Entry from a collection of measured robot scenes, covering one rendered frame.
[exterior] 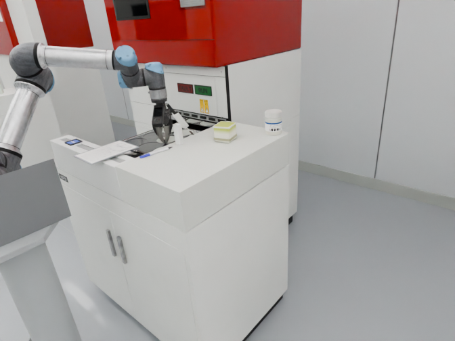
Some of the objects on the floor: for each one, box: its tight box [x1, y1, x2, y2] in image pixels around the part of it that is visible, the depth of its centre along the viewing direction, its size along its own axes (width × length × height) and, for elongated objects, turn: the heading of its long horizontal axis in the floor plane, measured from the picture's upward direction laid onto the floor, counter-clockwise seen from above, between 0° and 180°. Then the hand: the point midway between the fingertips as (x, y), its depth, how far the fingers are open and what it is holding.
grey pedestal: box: [0, 222, 82, 341], centre depth 126 cm, size 51×44×82 cm
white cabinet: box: [57, 164, 289, 341], centre depth 172 cm, size 64×96×82 cm, turn 57°
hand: (164, 141), depth 156 cm, fingers closed
